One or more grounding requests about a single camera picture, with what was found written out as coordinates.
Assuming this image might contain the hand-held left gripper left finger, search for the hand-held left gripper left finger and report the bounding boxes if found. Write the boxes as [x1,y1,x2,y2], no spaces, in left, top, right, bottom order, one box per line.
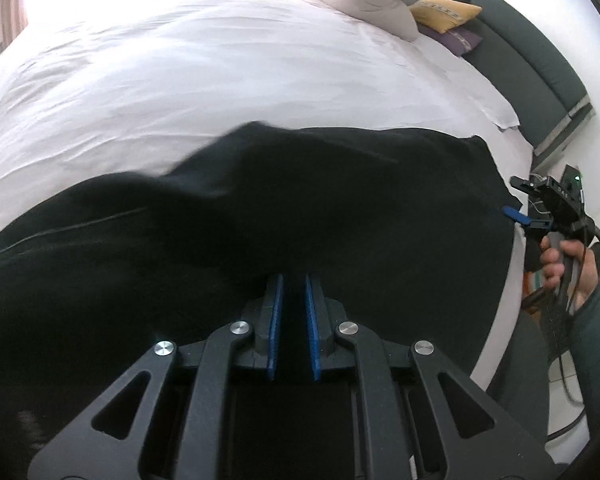
[29,273,286,480]

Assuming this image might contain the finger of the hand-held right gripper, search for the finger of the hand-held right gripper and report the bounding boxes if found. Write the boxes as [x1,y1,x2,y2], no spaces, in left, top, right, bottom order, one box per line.
[509,175,545,197]
[500,205,537,227]

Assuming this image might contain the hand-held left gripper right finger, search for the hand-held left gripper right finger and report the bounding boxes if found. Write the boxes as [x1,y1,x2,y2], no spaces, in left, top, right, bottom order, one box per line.
[305,273,573,480]

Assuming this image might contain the black denim pants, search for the black denim pants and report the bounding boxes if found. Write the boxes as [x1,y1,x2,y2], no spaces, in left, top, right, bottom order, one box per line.
[0,121,524,480]

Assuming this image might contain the person's right forearm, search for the person's right forearm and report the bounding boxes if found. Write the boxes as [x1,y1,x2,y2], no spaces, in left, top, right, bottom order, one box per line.
[569,280,600,413]

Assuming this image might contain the person's right hand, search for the person's right hand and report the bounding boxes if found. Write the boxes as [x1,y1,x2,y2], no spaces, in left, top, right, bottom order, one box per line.
[539,237,600,317]

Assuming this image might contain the dark grey padded headboard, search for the dark grey padded headboard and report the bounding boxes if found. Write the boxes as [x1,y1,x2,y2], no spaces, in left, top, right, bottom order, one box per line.
[436,0,595,157]

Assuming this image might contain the person's leg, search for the person's leg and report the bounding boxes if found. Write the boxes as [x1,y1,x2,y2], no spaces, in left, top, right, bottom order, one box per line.
[482,305,561,443]

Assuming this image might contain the purple pillow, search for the purple pillow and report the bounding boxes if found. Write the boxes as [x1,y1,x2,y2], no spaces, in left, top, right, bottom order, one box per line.
[419,25,483,57]

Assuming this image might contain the yellow pillow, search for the yellow pillow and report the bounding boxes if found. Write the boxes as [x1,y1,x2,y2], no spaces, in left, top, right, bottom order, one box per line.
[409,0,483,34]

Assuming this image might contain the bed with white sheet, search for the bed with white sheet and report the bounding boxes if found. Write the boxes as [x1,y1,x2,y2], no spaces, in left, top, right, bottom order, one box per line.
[0,0,536,391]

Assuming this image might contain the beige curtain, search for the beige curtain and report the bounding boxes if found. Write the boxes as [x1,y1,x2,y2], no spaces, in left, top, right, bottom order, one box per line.
[0,0,33,58]

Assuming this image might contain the black cable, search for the black cable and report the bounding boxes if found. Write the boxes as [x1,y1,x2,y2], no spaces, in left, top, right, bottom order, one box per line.
[542,225,600,443]

